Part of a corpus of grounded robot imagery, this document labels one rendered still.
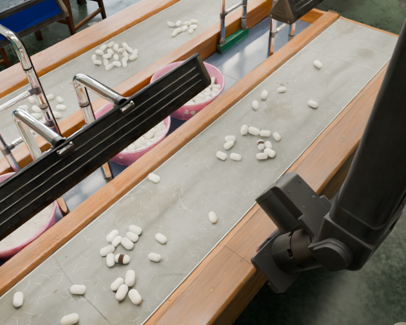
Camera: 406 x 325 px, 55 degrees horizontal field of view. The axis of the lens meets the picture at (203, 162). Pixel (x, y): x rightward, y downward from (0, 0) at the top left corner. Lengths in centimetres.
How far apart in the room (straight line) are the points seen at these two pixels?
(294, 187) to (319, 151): 71
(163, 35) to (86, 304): 117
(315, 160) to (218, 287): 48
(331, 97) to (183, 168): 60
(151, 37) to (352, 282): 136
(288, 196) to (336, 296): 135
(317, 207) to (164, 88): 47
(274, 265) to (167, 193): 57
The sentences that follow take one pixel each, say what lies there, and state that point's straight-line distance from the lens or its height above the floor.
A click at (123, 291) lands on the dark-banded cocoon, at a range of 95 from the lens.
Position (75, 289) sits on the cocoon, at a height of 76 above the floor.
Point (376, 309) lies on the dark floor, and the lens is 185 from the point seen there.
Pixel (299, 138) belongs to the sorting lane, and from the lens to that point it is 127.
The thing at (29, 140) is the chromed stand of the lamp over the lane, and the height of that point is 103.
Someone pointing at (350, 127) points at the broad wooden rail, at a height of 76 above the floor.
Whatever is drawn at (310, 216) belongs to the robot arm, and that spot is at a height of 121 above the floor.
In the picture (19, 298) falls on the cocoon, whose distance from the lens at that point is 103.
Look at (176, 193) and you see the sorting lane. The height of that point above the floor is 74.
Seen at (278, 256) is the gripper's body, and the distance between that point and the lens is 59.
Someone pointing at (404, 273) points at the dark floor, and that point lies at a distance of 197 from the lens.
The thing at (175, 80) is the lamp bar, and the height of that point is 110.
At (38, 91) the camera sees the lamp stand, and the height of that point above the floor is 96.
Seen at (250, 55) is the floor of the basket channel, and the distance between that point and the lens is 174.
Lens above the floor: 161
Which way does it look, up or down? 48 degrees down
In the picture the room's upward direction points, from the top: 3 degrees counter-clockwise
